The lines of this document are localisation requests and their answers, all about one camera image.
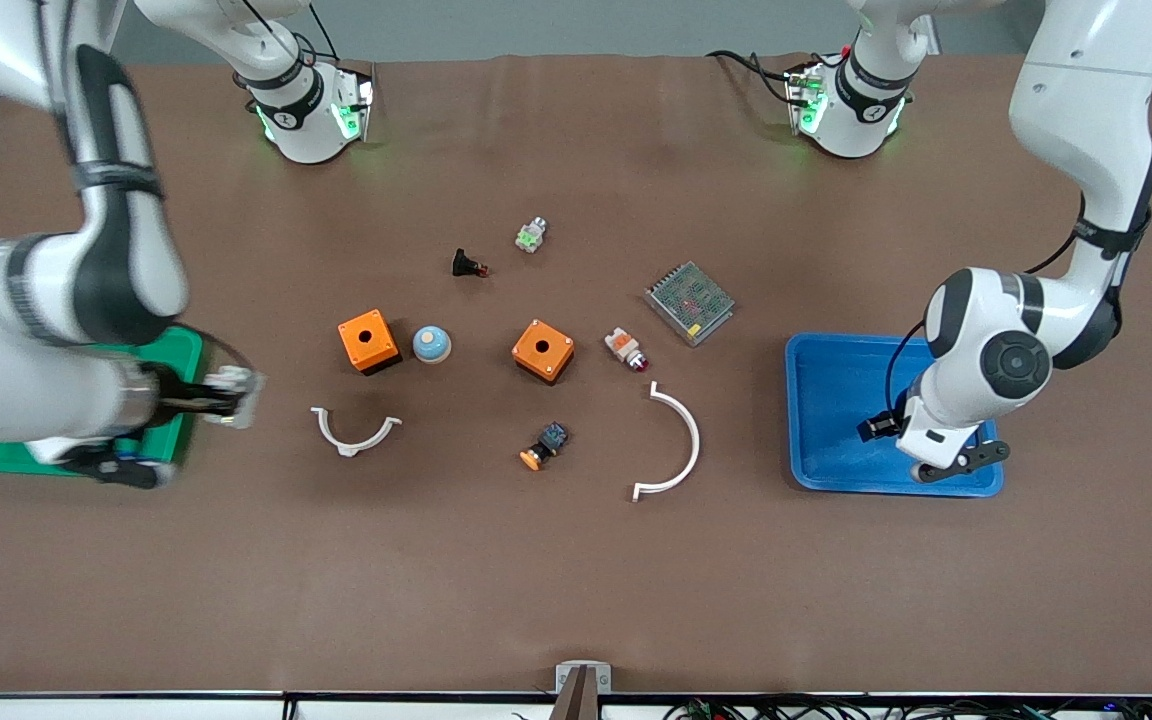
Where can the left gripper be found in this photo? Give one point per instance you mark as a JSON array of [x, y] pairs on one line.
[[872, 429]]

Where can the black red-tipped switch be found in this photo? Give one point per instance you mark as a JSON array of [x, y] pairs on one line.
[[463, 263]]

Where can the small white pipe clamp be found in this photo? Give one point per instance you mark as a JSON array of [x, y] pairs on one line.
[[347, 446]]

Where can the orange push-button enclosure box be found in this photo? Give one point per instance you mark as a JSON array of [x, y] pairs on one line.
[[556, 356], [382, 346]]

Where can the metal mesh power supply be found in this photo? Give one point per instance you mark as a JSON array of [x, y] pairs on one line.
[[689, 303]]

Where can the red indicator lamp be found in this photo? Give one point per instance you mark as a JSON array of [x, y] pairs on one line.
[[624, 346]]

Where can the orange push button switch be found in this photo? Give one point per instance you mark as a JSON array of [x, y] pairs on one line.
[[548, 442]]

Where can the large white arc clamp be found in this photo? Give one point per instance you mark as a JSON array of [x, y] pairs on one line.
[[693, 440]]

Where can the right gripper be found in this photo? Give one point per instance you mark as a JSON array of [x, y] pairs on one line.
[[179, 402]]

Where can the green plastic tray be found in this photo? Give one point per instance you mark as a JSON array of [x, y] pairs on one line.
[[188, 350]]

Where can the blue plastic tray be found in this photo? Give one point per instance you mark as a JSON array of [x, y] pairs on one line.
[[836, 420]]

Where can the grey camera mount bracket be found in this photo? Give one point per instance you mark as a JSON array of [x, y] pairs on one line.
[[583, 678]]

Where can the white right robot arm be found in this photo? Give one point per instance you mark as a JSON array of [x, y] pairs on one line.
[[36, 300]]

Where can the blue dome buzzer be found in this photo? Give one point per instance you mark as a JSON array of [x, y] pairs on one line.
[[431, 345]]

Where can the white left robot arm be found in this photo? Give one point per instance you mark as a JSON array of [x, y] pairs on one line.
[[1086, 100]]

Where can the white red circuit breaker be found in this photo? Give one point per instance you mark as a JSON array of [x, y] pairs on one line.
[[239, 384]]

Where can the green white button switch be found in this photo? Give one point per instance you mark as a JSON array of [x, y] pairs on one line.
[[531, 236]]

